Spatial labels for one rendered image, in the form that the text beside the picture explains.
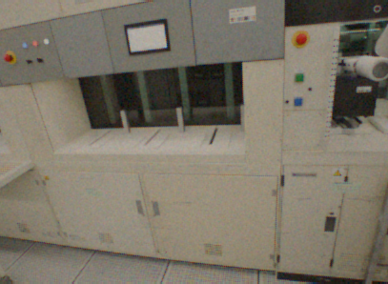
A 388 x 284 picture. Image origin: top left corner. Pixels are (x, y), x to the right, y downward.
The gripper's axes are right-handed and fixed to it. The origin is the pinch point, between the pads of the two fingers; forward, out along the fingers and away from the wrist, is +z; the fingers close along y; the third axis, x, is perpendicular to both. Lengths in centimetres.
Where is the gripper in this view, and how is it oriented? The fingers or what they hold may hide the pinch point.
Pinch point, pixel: (349, 62)
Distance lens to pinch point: 149.2
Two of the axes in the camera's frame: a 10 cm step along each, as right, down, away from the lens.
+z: 1.8, -4.0, 9.0
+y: 9.8, -0.3, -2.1
